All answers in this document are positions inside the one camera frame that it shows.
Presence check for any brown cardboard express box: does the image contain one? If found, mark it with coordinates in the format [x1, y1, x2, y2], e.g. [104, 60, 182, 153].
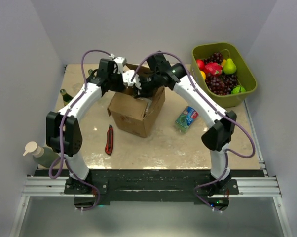
[107, 63, 166, 138]

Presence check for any green blue tissue pack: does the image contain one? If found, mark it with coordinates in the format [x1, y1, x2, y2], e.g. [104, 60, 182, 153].
[175, 106, 199, 133]

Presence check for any red black utility knife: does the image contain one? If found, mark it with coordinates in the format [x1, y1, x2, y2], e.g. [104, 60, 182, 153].
[105, 125, 113, 156]

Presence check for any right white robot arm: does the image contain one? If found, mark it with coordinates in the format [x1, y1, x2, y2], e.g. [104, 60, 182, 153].
[140, 52, 237, 194]

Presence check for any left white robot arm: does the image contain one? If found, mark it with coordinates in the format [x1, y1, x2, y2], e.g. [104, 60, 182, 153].
[46, 57, 126, 194]

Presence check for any near green glass bottle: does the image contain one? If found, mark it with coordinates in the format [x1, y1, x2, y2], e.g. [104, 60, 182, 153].
[60, 89, 73, 106]

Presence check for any red apple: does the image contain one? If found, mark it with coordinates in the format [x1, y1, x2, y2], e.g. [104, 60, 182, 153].
[196, 59, 205, 71]

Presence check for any orange fruit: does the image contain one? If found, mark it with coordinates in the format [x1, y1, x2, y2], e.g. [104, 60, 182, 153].
[200, 71, 206, 80]

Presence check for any green plastic fruit bin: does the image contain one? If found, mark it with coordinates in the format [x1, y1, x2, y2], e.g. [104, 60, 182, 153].
[190, 42, 258, 108]

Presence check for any pink dragon fruit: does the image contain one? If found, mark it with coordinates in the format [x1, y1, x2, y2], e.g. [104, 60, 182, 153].
[203, 62, 223, 76]

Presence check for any lower dark grape bunch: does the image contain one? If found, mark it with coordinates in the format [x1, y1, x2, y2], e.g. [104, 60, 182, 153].
[205, 74, 240, 96]

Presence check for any dark grape bunch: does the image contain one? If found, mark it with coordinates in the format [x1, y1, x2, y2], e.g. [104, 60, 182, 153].
[203, 52, 224, 64]
[205, 74, 240, 96]

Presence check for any upper dark grape bunch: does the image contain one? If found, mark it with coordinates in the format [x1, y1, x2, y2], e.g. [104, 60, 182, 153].
[203, 52, 224, 64]

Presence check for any green pear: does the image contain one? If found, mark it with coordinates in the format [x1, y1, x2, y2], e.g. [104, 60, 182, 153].
[223, 58, 237, 75]

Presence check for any green round fruit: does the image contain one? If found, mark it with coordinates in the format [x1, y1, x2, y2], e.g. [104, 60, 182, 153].
[231, 85, 246, 94]

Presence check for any beige pump dispenser bottle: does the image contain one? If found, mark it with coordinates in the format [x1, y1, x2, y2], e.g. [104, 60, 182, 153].
[23, 141, 60, 168]

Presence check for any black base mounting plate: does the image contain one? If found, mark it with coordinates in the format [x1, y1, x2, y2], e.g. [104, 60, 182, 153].
[34, 169, 264, 210]

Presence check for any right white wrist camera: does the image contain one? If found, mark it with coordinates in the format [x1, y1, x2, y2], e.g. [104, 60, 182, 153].
[122, 70, 142, 89]

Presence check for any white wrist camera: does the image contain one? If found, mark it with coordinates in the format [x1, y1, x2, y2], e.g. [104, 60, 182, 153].
[109, 54, 127, 71]
[122, 70, 142, 89]

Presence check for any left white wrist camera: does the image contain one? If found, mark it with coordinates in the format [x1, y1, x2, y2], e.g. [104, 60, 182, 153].
[109, 54, 127, 71]

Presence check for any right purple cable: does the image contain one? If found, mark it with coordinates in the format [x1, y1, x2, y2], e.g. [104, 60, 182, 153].
[131, 51, 257, 183]

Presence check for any purple cable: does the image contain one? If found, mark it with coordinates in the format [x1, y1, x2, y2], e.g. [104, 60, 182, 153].
[48, 50, 114, 180]
[131, 51, 257, 183]

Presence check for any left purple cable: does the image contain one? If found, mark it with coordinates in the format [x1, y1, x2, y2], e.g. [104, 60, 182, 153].
[48, 50, 114, 180]

